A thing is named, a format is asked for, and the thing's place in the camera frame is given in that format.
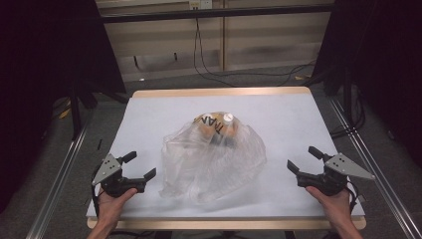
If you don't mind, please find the person's left hand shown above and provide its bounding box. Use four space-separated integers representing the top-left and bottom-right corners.
96 187 139 230

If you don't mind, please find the white wall socket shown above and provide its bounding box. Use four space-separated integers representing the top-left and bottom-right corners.
188 0 213 11

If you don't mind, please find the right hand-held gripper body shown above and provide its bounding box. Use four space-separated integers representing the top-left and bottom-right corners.
296 152 376 197

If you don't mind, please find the black stand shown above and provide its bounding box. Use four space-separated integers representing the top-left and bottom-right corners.
69 81 84 141
341 68 355 124

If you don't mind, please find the black curtain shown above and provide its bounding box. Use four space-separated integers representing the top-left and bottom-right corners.
311 0 422 168
0 0 127 214

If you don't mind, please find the metal floor rail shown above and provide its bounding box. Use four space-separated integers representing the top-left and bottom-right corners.
25 111 95 239
327 96 422 239

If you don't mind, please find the white table mat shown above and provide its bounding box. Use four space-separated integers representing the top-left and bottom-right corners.
87 93 366 219

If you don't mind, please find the wooden table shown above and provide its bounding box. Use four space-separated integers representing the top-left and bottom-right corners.
87 87 368 231

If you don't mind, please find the black wall cable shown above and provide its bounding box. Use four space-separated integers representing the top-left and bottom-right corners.
193 18 317 89

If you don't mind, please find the black horizontal bar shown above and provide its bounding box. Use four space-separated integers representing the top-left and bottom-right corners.
100 3 335 24

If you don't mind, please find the orange drink bottle white cap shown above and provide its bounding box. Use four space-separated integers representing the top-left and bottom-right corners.
218 113 241 147
194 113 222 144

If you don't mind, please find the person's right hand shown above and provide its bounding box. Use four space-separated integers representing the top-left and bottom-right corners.
305 185 354 231

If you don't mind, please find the clear plastic bag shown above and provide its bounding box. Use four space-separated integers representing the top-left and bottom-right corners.
158 112 269 204

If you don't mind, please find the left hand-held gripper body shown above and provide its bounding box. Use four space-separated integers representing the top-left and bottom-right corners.
91 153 147 199

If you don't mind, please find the bundle of black floor cables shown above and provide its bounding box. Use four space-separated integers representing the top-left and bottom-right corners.
329 84 367 139

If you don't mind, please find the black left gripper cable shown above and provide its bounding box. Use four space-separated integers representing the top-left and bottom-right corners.
91 165 102 218

